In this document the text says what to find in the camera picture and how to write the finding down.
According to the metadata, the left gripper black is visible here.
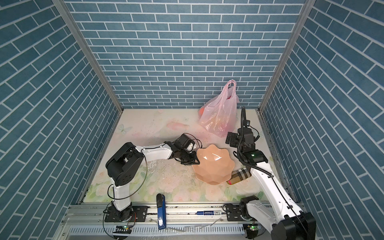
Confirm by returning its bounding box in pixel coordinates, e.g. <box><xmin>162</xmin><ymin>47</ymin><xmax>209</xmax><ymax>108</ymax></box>
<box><xmin>178</xmin><ymin>148</ymin><xmax>202</xmax><ymax>165</ymax></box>

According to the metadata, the pink scalloped bowl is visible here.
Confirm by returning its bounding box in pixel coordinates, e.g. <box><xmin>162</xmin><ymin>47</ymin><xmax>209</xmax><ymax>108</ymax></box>
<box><xmin>193</xmin><ymin>145</ymin><xmax>235</xmax><ymax>185</ymax></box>

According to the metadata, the pink plastic bag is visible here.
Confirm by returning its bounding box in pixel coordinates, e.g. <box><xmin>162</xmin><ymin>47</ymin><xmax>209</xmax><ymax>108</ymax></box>
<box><xmin>198</xmin><ymin>80</ymin><xmax>239</xmax><ymax>137</ymax></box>

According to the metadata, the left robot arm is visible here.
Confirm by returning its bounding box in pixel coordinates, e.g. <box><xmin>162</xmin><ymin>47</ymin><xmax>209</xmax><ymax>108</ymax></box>
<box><xmin>106</xmin><ymin>133</ymin><xmax>203</xmax><ymax>212</ymax></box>

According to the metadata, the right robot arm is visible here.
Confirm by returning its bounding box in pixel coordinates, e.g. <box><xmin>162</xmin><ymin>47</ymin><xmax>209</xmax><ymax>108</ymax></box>
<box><xmin>226</xmin><ymin>126</ymin><xmax>317</xmax><ymax>240</ymax></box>

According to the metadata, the plaid cylindrical can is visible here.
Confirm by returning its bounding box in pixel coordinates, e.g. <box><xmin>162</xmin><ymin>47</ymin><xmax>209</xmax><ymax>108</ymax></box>
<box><xmin>227</xmin><ymin>168</ymin><xmax>252</xmax><ymax>185</ymax></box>

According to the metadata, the blue black handheld device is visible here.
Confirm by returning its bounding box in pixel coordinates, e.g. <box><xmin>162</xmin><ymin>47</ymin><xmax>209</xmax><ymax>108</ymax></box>
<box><xmin>156</xmin><ymin>194</ymin><xmax>167</xmax><ymax>230</ymax></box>

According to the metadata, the blue marker pen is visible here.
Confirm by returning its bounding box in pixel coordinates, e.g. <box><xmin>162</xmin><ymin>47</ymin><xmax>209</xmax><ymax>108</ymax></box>
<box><xmin>196</xmin><ymin>211</ymin><xmax>223</xmax><ymax>216</ymax></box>

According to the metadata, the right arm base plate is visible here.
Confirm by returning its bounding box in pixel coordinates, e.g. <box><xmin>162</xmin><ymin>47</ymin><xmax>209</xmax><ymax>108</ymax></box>
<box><xmin>222</xmin><ymin>203</ymin><xmax>255</xmax><ymax>222</ymax></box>

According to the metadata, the white slotted cable duct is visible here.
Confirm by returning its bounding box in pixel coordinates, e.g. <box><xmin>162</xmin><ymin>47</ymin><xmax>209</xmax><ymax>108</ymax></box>
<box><xmin>69</xmin><ymin>224</ymin><xmax>245</xmax><ymax>237</ymax></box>

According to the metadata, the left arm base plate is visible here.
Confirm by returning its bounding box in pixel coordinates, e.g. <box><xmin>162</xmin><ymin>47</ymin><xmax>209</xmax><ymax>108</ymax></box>
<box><xmin>103</xmin><ymin>204</ymin><xmax>149</xmax><ymax>223</ymax></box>

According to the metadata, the aluminium front rail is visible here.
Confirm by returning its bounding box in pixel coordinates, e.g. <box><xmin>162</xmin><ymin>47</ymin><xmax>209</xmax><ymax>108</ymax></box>
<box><xmin>61</xmin><ymin>202</ymin><xmax>307</xmax><ymax>226</ymax></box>

